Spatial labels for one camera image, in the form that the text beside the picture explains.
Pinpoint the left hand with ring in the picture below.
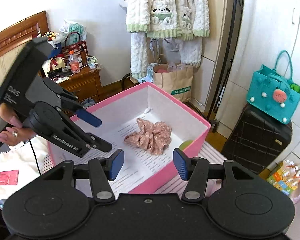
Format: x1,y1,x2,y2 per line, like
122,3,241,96
0,103,37,146

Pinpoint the wooden nightstand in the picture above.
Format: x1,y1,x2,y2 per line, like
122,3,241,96
59,67,101,103

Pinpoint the striped table cloth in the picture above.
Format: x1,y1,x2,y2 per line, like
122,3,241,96
39,139,228,198

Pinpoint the green ball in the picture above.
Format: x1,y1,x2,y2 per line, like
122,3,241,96
179,140,193,151

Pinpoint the plastic drink bottle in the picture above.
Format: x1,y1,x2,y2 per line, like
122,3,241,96
69,50,81,74

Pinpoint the pink floral cloth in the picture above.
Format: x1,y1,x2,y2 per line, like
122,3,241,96
124,118,172,155

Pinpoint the red woven basket bag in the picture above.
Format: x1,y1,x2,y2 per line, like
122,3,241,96
62,31,89,63

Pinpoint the wooden headboard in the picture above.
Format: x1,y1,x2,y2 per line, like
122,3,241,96
0,10,50,88

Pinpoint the pink storage box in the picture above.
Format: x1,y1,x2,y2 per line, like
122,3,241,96
47,82,211,196

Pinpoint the black suitcase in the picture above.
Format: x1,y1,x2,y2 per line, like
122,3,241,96
221,104,293,174

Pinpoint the colourful milk bottle carton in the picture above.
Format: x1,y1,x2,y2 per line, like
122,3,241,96
266,159,300,196

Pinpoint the brown paper bag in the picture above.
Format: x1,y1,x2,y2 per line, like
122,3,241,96
153,64,194,102

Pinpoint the teal felt tote bag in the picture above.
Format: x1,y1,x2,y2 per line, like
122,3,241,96
247,50,300,125

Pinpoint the white fluffy hanging cardigan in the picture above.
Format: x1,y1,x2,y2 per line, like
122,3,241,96
126,0,210,79

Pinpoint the white wardrobe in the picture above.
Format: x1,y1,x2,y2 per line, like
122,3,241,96
216,0,300,162

